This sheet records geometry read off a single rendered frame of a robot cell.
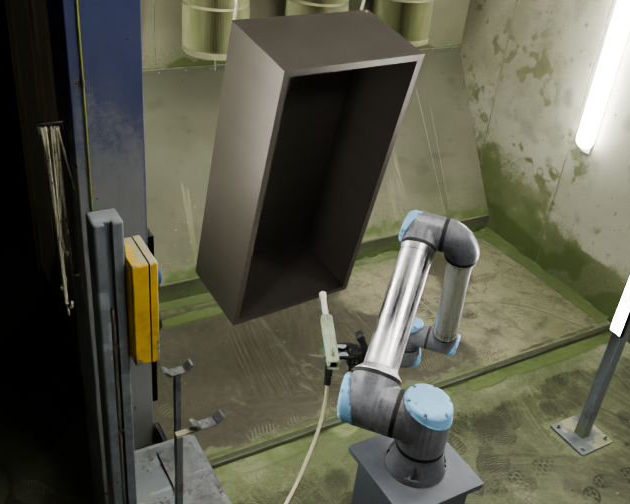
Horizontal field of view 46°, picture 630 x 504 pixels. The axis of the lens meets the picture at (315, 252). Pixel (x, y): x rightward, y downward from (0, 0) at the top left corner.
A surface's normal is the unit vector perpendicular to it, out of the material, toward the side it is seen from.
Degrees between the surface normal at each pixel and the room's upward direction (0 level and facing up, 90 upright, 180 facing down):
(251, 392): 0
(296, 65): 12
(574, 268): 90
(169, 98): 57
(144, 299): 90
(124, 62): 90
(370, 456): 0
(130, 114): 90
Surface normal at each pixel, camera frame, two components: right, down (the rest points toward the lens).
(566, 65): -0.87, 0.18
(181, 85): 0.46, -0.04
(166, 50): 0.49, 0.50
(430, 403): 0.18, -0.82
